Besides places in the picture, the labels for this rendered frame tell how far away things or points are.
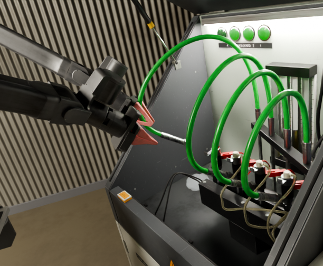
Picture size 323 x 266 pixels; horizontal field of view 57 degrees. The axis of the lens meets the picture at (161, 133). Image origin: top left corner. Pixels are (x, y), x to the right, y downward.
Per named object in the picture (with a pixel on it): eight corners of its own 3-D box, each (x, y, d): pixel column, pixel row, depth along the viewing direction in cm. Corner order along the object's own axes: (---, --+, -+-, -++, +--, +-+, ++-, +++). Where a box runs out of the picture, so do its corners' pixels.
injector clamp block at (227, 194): (204, 219, 103) (198, 182, 97) (224, 205, 108) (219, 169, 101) (295, 281, 76) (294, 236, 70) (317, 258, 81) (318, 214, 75)
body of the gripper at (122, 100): (139, 98, 94) (120, 85, 94) (132, 101, 84) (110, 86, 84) (129, 115, 96) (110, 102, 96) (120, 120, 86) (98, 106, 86)
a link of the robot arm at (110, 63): (79, 78, 95) (69, 77, 86) (98, 47, 93) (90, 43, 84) (111, 100, 95) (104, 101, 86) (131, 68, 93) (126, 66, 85)
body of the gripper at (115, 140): (144, 115, 68) (115, 101, 65) (122, 153, 70) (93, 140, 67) (136, 107, 74) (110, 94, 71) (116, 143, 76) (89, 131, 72)
